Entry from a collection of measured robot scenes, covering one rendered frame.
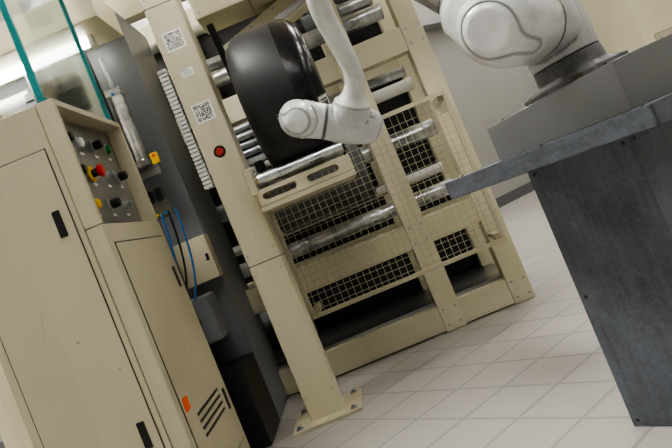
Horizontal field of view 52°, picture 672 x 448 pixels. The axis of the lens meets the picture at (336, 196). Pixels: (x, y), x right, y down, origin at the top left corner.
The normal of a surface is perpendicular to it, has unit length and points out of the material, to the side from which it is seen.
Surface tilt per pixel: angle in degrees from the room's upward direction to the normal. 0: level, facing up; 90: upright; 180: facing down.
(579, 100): 90
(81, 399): 90
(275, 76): 85
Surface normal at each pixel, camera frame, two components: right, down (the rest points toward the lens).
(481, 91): 0.57, -0.26
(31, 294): -0.02, -0.02
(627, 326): -0.73, 0.29
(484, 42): -0.49, 0.30
